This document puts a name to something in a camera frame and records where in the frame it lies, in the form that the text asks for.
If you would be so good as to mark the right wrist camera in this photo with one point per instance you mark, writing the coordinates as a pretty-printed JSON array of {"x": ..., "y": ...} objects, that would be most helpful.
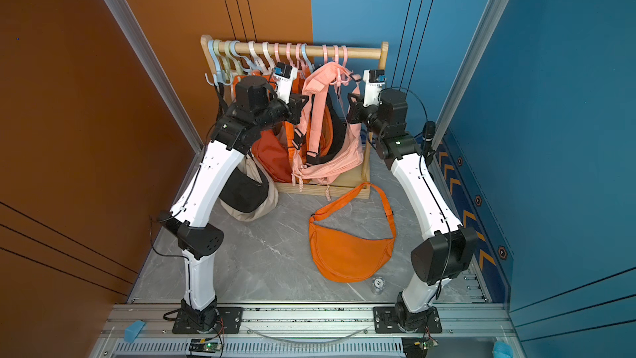
[{"x": 374, "y": 82}]

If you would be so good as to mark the teal cloth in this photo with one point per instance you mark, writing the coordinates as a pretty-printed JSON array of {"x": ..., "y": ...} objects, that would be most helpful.
[{"x": 502, "y": 350}]

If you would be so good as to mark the red-orange sling bag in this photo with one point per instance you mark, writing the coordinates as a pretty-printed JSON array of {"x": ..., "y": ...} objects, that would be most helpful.
[{"x": 273, "y": 157}]

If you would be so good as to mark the green circuit board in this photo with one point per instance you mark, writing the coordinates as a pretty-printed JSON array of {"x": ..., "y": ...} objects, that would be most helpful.
[{"x": 206, "y": 347}]

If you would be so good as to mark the pink rectangular waist bag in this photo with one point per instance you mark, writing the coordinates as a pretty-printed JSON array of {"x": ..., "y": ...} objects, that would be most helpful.
[{"x": 323, "y": 124}]

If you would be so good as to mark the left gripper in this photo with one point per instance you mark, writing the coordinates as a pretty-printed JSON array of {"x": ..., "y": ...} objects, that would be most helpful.
[{"x": 295, "y": 106}]

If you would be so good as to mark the beige sling bag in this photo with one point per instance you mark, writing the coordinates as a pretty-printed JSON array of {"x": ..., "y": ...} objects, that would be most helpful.
[{"x": 266, "y": 204}]

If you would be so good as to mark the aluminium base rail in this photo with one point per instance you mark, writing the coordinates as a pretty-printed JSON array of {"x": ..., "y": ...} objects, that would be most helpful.
[{"x": 311, "y": 330}]

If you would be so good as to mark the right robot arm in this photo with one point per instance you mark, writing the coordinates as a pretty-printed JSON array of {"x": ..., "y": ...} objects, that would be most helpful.
[{"x": 447, "y": 245}]

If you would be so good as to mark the pink crescent sling bag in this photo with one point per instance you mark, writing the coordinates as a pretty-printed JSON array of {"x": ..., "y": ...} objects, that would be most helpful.
[{"x": 343, "y": 154}]

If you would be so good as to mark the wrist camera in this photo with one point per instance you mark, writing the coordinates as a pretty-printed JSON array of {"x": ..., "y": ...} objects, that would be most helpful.
[
  {"x": 374, "y": 82},
  {"x": 284, "y": 75}
]

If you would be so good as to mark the blue sponge block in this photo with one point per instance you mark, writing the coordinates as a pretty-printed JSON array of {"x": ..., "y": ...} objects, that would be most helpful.
[{"x": 132, "y": 331}]

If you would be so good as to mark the black crescent sling bag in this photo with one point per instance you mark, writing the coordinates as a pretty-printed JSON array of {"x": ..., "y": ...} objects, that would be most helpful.
[{"x": 243, "y": 191}]

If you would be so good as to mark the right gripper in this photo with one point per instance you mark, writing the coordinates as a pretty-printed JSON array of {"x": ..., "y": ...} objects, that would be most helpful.
[{"x": 358, "y": 108}]

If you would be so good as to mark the wooden garment rack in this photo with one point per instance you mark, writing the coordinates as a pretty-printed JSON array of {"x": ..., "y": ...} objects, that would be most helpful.
[{"x": 230, "y": 59}]

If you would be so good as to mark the black microphone on stand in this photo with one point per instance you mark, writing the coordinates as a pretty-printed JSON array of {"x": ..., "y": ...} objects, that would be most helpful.
[{"x": 428, "y": 134}]

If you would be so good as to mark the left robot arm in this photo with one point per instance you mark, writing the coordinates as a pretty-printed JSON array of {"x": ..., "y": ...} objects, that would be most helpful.
[{"x": 260, "y": 104}]

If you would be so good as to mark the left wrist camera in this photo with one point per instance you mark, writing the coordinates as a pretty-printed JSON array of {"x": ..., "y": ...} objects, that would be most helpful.
[{"x": 284, "y": 75}]

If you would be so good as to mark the orange crescent sling bag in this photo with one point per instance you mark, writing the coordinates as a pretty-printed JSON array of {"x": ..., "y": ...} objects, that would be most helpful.
[{"x": 345, "y": 258}]

